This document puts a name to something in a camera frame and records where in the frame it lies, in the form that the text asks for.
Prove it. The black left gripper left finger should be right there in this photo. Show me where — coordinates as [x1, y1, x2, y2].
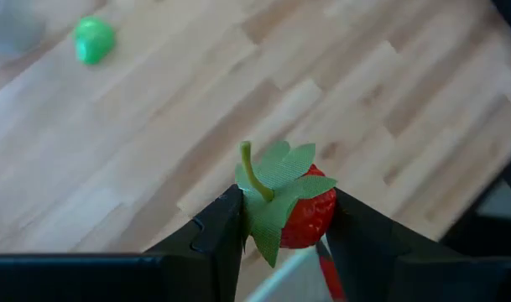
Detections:
[0, 184, 244, 302]

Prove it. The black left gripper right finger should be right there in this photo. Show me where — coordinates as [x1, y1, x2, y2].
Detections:
[325, 188, 511, 302]

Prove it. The red toy strawberry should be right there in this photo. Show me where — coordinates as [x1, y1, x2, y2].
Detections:
[233, 140, 338, 269]

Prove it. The round green toy fruit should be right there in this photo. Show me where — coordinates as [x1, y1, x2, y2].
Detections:
[72, 15, 117, 66]

